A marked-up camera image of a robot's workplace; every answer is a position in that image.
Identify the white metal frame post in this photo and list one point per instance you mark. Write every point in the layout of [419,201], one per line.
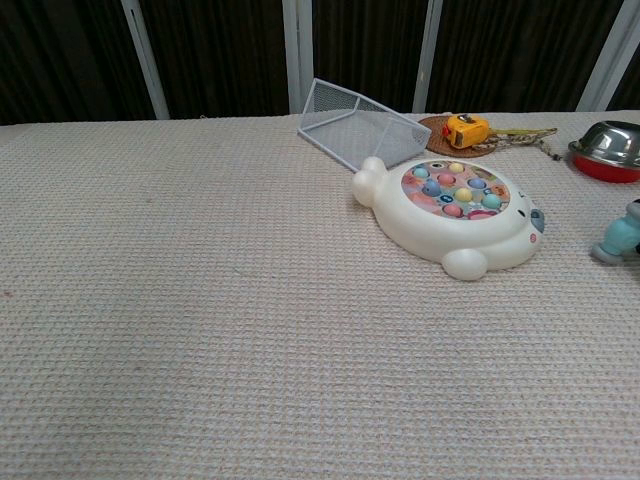
[427,55]
[607,60]
[145,60]
[297,50]

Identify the brown woven round coaster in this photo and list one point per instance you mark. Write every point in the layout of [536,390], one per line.
[435,137]

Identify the steel bowl with red base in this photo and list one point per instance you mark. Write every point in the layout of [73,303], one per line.
[607,150]

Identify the white seal toy game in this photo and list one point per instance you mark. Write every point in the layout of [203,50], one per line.
[425,235]

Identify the black pleated curtain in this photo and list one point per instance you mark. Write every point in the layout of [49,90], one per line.
[225,50]

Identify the teal handheld cylinder tool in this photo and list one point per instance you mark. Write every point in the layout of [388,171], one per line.
[620,232]

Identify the beige woven tablecloth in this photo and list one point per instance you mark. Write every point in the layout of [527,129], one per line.
[200,300]

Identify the yellow tape measure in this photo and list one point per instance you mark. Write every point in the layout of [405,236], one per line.
[467,131]

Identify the dried straw twine bundle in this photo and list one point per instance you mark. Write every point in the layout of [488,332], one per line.
[525,133]

